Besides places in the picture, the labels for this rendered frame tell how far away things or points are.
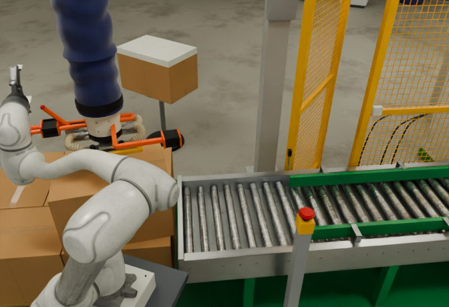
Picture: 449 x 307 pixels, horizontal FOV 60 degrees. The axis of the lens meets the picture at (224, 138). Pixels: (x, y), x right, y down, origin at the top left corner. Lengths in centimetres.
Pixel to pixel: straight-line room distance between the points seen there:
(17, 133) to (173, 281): 94
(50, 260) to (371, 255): 178
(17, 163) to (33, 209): 128
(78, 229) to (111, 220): 7
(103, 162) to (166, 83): 228
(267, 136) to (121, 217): 240
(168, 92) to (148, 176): 239
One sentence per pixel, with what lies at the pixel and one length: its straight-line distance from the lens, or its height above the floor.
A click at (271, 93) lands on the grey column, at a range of 305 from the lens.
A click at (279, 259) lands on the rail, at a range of 223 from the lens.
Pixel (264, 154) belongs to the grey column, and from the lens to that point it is 335.
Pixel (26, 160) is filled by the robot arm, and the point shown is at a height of 147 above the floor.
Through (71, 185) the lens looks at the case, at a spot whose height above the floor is 94.
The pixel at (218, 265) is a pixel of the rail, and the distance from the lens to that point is 219.
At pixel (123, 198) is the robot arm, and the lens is 99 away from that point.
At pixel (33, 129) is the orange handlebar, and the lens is 212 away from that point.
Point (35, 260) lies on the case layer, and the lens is 246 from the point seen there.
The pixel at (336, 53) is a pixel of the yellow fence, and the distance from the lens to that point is 313.
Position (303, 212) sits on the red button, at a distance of 178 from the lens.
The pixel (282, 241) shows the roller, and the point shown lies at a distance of 231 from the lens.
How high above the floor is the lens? 225
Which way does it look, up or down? 33 degrees down
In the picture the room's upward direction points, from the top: 1 degrees clockwise
